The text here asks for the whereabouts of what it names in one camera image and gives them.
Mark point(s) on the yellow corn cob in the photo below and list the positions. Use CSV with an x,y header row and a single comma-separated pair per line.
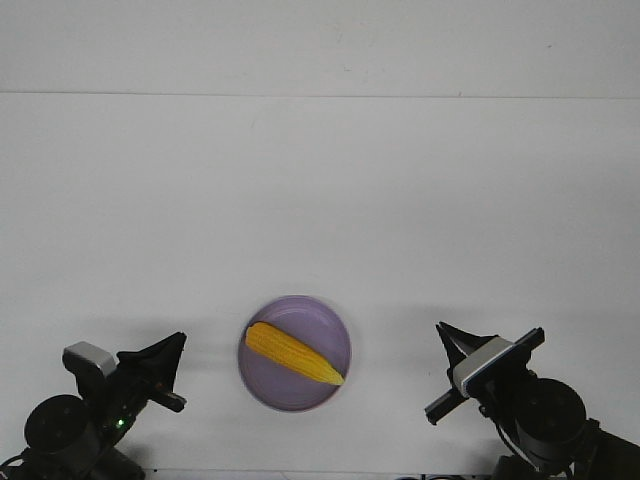
x,y
289,352

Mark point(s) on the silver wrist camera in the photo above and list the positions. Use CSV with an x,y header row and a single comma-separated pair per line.
x,y
90,365
488,362

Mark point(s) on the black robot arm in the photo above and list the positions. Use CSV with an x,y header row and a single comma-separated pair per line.
x,y
542,421
75,436

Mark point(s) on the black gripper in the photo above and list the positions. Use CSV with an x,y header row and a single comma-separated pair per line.
x,y
459,344
129,390

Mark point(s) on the purple round plate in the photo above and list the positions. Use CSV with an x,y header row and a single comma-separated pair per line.
x,y
312,322

